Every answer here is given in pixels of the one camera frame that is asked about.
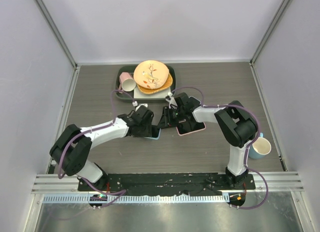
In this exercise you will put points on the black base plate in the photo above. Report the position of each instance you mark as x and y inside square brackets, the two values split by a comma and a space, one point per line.
[173, 184]

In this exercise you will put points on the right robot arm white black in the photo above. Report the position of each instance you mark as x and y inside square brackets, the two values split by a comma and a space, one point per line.
[238, 127]

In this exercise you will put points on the pink mug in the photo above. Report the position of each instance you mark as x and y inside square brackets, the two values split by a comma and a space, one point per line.
[126, 82]

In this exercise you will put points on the peach floral plate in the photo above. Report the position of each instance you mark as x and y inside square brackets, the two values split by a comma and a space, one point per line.
[151, 74]

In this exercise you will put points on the white square plate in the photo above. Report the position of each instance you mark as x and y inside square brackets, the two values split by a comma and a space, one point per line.
[156, 96]

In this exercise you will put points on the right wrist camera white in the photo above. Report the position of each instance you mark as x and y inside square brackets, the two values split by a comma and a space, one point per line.
[171, 101]

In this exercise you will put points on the light blue cup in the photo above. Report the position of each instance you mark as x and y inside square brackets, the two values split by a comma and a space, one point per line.
[260, 148]

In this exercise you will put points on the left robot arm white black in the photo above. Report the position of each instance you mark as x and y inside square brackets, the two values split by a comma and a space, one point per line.
[72, 148]

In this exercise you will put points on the white phone black screen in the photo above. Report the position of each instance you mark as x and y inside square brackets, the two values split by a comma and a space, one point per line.
[190, 128]

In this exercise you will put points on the white slotted cable duct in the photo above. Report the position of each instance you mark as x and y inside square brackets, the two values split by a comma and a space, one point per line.
[89, 198]

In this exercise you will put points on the lilac phone case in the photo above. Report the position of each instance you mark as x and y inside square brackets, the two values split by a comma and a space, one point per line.
[198, 101]

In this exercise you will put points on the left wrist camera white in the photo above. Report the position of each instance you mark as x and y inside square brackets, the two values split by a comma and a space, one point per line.
[138, 106]

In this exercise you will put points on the pink phone case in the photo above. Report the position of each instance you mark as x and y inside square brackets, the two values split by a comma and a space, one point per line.
[192, 132]

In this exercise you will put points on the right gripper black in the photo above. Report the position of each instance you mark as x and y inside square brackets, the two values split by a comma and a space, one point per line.
[166, 120]

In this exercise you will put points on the green phone black screen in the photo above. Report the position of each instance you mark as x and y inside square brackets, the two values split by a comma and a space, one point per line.
[155, 132]

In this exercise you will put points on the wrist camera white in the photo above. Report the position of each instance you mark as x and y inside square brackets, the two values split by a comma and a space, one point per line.
[138, 106]
[171, 101]

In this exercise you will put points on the light blue phone case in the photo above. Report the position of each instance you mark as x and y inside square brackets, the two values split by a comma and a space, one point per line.
[149, 137]

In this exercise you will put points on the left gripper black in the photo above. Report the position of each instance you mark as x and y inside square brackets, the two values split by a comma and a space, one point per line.
[146, 133]

